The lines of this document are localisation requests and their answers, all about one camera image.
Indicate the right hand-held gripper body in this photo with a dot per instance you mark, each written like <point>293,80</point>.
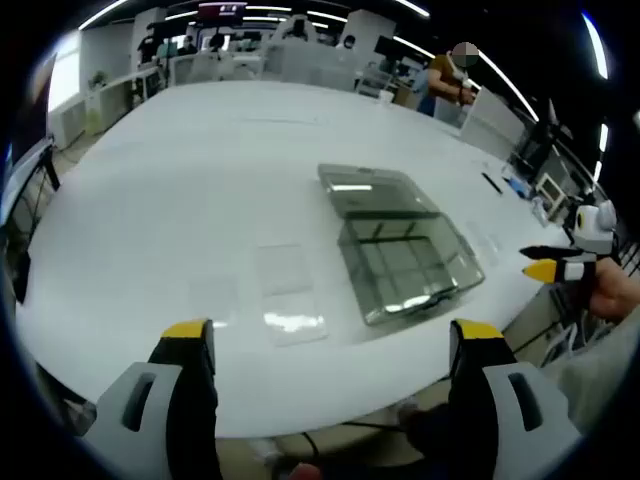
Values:
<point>595,230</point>

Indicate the person's right hand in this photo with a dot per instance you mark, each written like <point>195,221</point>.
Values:
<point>617,292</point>

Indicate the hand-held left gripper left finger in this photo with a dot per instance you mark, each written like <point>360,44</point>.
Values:
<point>150,400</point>

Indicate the white low cabinet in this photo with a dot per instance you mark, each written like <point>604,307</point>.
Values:
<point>112,100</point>

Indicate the potted green plant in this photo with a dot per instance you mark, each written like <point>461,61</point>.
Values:
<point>98,80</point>

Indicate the white robot figure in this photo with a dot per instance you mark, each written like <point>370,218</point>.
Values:
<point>297,29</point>

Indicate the transparent grey guide fixture box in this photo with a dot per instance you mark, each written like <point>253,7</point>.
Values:
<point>375,197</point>

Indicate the black pen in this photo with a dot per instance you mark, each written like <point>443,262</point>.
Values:
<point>492,184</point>

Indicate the person's left hand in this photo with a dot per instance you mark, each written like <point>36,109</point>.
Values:
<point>308,472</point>

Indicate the red display screen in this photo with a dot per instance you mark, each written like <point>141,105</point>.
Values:
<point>222,12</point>

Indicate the blue cloth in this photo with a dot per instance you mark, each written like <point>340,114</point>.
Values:
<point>519,186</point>

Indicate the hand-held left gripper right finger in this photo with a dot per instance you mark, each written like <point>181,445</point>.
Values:
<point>505,400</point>

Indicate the white board panel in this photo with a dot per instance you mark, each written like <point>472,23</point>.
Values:
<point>492,122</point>

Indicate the person's grey shirt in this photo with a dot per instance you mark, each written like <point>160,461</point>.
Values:
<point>600,380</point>

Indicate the translucent white partition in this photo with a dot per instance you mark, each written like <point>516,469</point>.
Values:
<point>310,67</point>

